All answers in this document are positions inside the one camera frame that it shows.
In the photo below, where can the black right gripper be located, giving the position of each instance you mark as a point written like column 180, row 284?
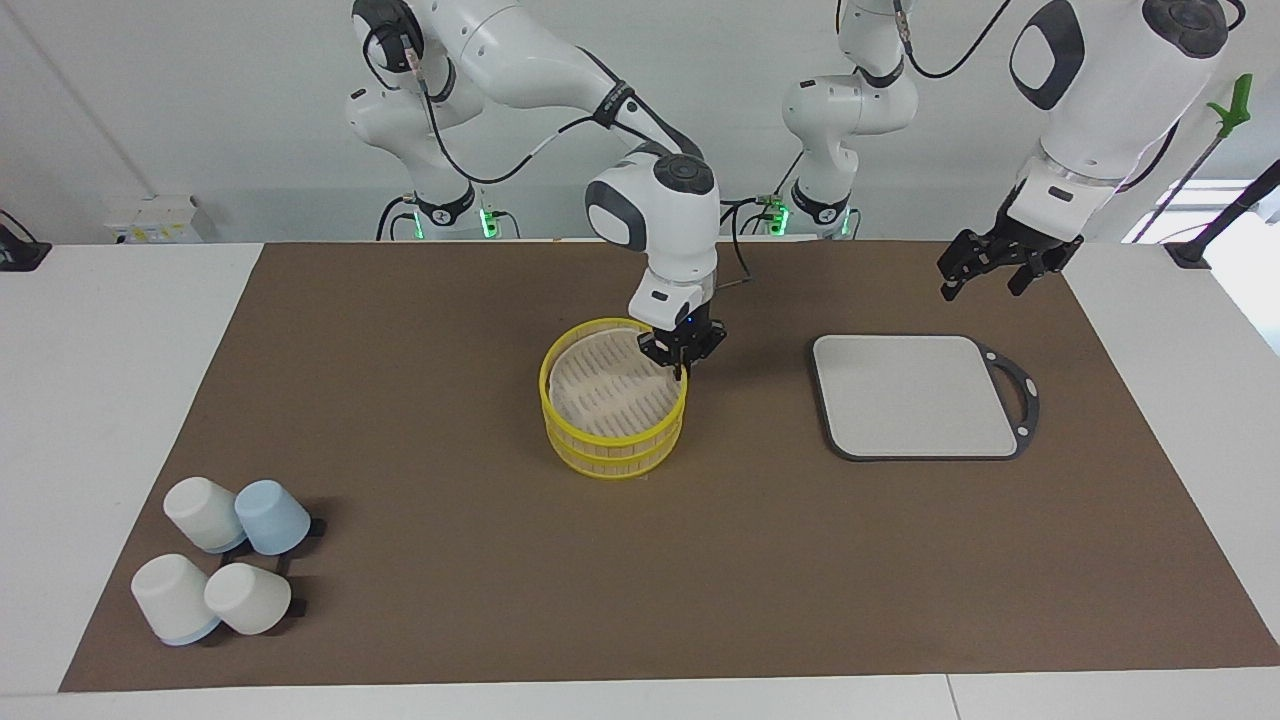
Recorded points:
column 685, row 342

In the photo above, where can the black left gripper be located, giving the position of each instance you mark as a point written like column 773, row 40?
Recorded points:
column 1005, row 252

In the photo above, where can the yellow bamboo steamer lid tier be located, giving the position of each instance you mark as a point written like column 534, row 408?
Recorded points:
column 612, row 385

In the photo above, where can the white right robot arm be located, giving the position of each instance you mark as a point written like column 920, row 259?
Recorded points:
column 670, row 220

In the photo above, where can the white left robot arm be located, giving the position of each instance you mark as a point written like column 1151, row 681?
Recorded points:
column 1100, row 90

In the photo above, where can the yellow bamboo steamer base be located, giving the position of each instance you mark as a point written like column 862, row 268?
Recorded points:
column 610, row 465

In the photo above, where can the grey cutting board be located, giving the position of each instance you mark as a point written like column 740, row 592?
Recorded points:
column 910, row 395

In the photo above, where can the brown table mat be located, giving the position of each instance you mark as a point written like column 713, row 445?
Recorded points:
column 600, row 580

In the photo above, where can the green tipped pole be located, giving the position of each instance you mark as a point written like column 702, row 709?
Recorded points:
column 1236, row 105

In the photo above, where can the light blue cup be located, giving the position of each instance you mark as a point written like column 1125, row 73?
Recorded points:
column 272, row 518

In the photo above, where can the plain white cup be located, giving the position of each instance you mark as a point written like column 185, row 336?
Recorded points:
column 246, row 598
column 200, row 510

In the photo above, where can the white cup with blue rim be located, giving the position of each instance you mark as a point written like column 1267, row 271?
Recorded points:
column 172, row 598

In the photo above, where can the black table clamp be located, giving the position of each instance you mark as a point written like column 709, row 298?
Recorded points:
column 20, row 252

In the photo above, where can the white wall power box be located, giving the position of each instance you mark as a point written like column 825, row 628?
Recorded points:
column 155, row 220

